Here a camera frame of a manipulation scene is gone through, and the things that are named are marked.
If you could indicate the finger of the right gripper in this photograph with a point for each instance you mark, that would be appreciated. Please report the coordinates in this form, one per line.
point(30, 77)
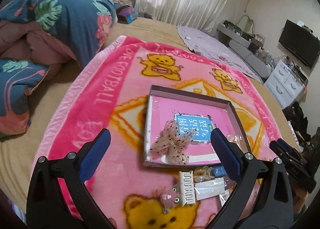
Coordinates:
point(301, 170)
point(288, 154)

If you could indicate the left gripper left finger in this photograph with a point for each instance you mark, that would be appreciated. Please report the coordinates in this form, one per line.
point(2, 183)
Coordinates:
point(91, 153)

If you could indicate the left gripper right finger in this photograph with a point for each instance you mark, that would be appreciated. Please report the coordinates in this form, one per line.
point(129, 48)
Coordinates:
point(228, 153)

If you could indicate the small blue box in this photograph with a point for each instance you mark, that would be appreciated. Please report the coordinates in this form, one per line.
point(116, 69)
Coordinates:
point(218, 171)

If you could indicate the yellow hair ties bag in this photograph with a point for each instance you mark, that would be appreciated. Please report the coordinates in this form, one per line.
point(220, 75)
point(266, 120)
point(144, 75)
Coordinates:
point(237, 139)

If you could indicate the clear claw hair clip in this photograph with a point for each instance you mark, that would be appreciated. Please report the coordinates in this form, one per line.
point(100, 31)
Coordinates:
point(203, 174)

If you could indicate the white packet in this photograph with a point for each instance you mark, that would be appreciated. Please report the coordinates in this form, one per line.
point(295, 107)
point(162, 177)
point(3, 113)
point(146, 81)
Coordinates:
point(209, 189)

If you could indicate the earring card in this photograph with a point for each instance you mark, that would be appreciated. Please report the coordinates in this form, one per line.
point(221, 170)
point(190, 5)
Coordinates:
point(224, 197)

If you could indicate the sheer speckled bow hair accessory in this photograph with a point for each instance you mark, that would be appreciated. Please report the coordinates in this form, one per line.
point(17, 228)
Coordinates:
point(172, 144)

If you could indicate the pink pompom frog hair clip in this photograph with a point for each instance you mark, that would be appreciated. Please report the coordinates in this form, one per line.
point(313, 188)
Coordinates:
point(170, 198)

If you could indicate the white comb hair clip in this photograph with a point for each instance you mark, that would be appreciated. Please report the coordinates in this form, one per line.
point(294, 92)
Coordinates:
point(186, 185)

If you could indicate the pink book blue label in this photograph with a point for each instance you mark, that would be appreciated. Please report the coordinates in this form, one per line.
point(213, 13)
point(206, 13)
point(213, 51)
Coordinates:
point(188, 115)

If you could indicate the white drawer cabinet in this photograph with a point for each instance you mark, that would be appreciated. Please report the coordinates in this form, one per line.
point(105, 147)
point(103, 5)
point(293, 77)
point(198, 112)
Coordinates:
point(285, 85)

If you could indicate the shallow cardboard box tray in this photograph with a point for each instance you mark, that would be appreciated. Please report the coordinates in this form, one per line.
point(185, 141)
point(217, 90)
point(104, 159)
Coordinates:
point(202, 99)

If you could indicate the pink bear print blanket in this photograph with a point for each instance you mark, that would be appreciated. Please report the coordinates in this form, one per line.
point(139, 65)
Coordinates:
point(112, 92)

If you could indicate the tan bed sheet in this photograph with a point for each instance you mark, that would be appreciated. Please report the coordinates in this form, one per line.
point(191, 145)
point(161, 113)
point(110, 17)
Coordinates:
point(18, 152)

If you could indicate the blue floral pillow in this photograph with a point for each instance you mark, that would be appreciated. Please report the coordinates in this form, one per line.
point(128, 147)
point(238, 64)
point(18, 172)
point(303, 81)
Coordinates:
point(19, 79)

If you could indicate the black flat television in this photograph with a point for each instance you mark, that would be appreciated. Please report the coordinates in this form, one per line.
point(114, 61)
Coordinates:
point(300, 42)

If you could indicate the grey bed footboard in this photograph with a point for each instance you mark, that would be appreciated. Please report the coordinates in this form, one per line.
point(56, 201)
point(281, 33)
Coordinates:
point(240, 46)

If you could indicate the lilac sheet on bed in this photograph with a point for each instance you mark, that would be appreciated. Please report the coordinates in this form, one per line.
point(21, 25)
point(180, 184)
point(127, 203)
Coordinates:
point(207, 46)

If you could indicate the blue floral quilt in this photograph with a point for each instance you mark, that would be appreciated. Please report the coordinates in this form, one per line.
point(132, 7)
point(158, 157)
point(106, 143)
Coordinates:
point(51, 32)

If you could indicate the purple striped pillow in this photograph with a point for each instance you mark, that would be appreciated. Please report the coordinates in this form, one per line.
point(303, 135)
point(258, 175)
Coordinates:
point(126, 14)

